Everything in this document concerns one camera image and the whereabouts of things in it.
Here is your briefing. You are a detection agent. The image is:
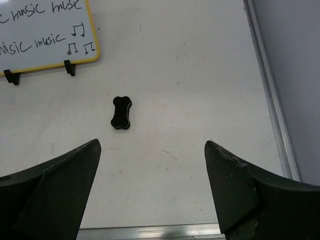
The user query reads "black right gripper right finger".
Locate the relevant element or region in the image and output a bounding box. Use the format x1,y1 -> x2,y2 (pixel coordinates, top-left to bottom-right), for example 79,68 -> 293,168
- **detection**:
204,140 -> 320,240

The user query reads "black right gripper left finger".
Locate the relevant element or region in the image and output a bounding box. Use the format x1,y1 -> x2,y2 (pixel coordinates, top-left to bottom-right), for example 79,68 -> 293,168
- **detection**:
0,139 -> 101,240

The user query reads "yellow framed whiteboard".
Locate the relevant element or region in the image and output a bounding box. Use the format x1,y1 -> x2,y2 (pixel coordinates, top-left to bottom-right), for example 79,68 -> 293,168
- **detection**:
0,0 -> 100,75

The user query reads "black metal whiteboard stand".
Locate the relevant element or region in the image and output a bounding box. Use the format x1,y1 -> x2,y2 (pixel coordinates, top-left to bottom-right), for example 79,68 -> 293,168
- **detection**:
3,60 -> 76,86

